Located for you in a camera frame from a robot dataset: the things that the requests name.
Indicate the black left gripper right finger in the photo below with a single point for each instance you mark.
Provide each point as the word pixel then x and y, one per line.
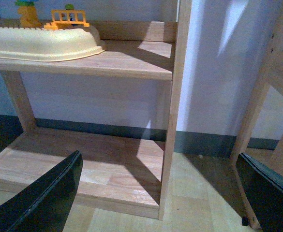
pixel 263 188

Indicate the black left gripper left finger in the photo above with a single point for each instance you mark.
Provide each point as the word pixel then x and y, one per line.
pixel 45 204

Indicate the left wooden shelf unit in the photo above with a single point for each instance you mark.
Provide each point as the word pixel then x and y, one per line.
pixel 118 108

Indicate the wooden shelf unit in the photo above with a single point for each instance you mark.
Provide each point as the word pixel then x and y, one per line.
pixel 118 108
pixel 261 131

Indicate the right wooden shelf unit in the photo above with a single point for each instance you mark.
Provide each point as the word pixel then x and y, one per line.
pixel 261 131

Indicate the cream plastic toy base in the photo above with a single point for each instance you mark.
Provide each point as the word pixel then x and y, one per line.
pixel 49 45

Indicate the yellow toy block figure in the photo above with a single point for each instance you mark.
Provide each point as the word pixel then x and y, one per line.
pixel 28 14

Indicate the orange toy fence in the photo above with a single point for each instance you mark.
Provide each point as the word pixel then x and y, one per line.
pixel 64 19

